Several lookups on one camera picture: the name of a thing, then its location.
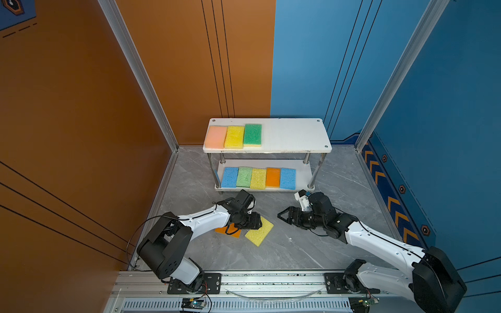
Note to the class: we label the circuit board right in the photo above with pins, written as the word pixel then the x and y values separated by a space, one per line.
pixel 362 304

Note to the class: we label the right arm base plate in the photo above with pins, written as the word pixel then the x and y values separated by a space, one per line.
pixel 339 283

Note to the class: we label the bright yellow sponge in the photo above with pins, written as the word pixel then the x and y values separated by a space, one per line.
pixel 234 137

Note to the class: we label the blue sponge row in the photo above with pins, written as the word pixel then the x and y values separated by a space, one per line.
pixel 230 175
pixel 288 179

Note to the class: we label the aluminium front rail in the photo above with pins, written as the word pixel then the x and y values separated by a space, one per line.
pixel 247 291

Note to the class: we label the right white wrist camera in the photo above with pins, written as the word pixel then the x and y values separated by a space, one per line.
pixel 303 199

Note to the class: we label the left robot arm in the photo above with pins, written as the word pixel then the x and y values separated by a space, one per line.
pixel 163 248

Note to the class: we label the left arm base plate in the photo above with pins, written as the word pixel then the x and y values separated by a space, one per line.
pixel 209 283

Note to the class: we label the pale yellow sponge row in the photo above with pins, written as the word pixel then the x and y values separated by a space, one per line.
pixel 258 179

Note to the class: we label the orange sponge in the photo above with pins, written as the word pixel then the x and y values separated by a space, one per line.
pixel 230 230
pixel 273 178

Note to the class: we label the light green sponge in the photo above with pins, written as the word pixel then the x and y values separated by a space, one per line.
pixel 244 177

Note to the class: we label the green circuit board left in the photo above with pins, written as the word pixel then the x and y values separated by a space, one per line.
pixel 193 304

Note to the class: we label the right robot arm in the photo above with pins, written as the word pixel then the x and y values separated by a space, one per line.
pixel 424 276

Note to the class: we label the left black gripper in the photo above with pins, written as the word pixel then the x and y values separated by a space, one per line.
pixel 256 222

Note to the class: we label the pink sponge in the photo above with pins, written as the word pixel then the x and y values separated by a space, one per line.
pixel 215 137

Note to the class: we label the white two-tier shelf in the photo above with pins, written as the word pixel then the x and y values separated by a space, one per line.
pixel 286 143

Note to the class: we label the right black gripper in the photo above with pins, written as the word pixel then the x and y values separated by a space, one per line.
pixel 291 210

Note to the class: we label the dark green sponge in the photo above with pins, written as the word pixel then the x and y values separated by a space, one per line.
pixel 252 135

